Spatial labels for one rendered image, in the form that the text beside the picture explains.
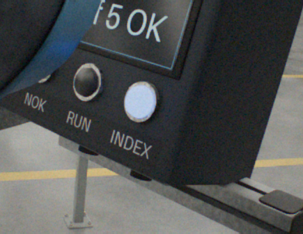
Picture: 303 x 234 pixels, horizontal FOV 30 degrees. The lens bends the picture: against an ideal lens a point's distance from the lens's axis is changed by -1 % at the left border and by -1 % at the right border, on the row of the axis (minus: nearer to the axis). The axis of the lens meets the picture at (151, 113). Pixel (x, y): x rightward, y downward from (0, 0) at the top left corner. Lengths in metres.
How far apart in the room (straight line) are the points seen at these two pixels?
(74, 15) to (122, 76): 0.16
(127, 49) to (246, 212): 0.14
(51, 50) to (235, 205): 0.23
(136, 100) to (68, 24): 0.15
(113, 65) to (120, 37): 0.02
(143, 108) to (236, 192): 0.10
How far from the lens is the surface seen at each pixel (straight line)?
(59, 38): 0.22
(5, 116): 1.92
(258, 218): 0.41
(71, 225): 2.46
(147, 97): 0.36
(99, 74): 0.39
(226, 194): 0.41
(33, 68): 0.22
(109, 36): 0.39
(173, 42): 0.36
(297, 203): 0.41
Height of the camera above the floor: 1.22
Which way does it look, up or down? 18 degrees down
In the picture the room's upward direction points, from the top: 7 degrees clockwise
